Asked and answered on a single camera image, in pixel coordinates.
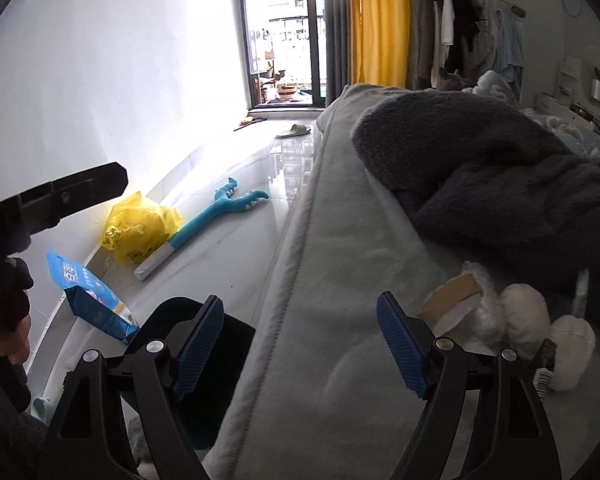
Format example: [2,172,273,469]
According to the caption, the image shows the yellow curtain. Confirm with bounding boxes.
[347,0,412,90]

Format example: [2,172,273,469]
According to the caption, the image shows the black framed balcony door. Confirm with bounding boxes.
[237,0,331,111]

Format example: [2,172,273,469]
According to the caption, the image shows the dark grey fleece blanket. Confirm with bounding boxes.
[352,89,600,311]

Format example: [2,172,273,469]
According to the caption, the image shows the black trash bin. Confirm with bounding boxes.
[125,297,257,453]

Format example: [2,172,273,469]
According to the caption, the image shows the blue white back scratcher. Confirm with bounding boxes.
[134,177,271,282]

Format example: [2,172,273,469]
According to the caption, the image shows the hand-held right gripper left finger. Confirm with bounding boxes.
[45,294,226,480]

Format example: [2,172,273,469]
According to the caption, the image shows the person's left hand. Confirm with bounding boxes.
[0,305,32,367]

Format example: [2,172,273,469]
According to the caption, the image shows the yellow plastic bag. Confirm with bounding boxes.
[100,191,183,266]

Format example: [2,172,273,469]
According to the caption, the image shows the white hanging shirt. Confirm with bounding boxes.
[431,0,456,87]

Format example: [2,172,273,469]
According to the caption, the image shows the light blue quilt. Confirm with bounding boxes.
[530,109,600,162]

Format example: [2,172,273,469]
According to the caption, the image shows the dark grey curtain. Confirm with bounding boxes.
[322,0,353,102]

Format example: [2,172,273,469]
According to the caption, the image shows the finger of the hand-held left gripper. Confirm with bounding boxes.
[19,162,130,241]

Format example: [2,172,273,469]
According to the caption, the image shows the grey cat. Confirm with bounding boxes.
[440,70,472,92]

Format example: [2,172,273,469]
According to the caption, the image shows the beige hanging jacket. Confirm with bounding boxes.
[462,0,506,81]

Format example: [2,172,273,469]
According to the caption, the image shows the light grey bed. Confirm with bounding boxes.
[202,82,600,480]

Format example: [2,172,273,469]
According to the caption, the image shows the blue printed food pouch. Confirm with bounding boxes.
[46,251,141,345]

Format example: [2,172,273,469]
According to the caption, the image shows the white storage boxes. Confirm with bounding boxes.
[535,57,581,117]

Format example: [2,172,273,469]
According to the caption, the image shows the dark patterned wrapper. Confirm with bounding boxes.
[532,339,557,402]

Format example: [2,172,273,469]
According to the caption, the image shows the black hanging garment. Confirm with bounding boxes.
[432,0,481,76]

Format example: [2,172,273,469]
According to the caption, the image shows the brown tape roll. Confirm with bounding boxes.
[419,274,485,333]

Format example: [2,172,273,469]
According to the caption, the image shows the light blue plush toy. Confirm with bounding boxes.
[472,70,518,107]

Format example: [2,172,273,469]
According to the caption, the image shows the clear crumpled plastic wrap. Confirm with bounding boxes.
[461,260,510,347]

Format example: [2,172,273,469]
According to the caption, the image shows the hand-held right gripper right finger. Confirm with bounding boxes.
[376,291,563,480]

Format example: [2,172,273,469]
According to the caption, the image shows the light blue hanging garment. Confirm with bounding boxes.
[495,7,526,102]

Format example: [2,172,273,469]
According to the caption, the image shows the beige slipper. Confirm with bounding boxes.
[275,123,312,139]

